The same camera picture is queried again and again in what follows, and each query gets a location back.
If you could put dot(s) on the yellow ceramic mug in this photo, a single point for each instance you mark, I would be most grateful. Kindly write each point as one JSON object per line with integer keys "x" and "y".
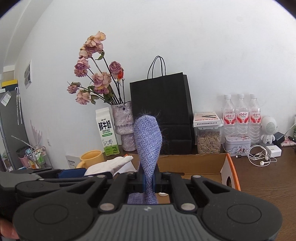
{"x": 90, "y": 158}

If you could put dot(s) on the red cardboard box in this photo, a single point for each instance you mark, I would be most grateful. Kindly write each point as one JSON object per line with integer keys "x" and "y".
{"x": 216, "y": 167}

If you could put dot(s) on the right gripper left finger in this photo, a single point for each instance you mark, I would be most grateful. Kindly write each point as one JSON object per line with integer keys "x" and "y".
{"x": 66, "y": 214}

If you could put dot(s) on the white milk carton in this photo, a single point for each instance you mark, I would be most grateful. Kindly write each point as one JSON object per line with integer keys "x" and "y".
{"x": 107, "y": 132}

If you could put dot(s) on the white robot speaker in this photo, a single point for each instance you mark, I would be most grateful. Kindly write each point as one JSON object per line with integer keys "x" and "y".
{"x": 268, "y": 127}

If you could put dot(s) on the black paper bag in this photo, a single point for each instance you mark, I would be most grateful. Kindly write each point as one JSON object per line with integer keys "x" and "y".
{"x": 168, "y": 99}

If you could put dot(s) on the decorated tin box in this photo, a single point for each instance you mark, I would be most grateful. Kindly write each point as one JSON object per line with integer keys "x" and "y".
{"x": 237, "y": 145}

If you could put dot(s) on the white bottle cap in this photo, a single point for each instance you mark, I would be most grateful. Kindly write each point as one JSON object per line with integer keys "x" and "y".
{"x": 162, "y": 194}

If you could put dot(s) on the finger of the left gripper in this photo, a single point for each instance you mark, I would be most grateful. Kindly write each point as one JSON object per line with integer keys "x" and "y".
{"x": 72, "y": 173}

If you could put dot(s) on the white earphones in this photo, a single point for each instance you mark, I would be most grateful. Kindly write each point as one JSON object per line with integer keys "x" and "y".
{"x": 260, "y": 159}

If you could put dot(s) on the dried pink flowers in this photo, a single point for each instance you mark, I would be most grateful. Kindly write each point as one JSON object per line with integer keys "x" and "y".
{"x": 106, "y": 79}

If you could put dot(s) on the white paper box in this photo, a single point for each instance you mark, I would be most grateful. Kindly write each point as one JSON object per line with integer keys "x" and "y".
{"x": 206, "y": 119}

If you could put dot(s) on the white charger block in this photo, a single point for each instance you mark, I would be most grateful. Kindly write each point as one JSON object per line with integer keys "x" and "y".
{"x": 274, "y": 151}

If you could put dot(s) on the purple flower vase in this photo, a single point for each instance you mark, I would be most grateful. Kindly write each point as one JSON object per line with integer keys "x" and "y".
{"x": 124, "y": 125}

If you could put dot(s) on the purple fabric pouch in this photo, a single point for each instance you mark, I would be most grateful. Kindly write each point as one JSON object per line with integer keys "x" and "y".
{"x": 148, "y": 139}

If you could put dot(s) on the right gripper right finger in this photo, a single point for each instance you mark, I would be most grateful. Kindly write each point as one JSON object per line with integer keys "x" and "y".
{"x": 224, "y": 212}

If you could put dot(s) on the white leaflet board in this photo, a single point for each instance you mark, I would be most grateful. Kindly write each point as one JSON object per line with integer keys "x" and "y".
{"x": 73, "y": 161}

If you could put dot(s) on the water bottle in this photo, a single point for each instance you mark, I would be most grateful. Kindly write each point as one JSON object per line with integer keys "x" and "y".
{"x": 242, "y": 115}
{"x": 228, "y": 116}
{"x": 254, "y": 119}

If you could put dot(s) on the wire storage rack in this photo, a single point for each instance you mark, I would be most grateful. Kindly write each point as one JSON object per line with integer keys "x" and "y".
{"x": 34, "y": 157}

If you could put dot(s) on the clear seed container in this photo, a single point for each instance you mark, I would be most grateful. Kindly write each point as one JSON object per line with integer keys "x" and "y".
{"x": 208, "y": 139}

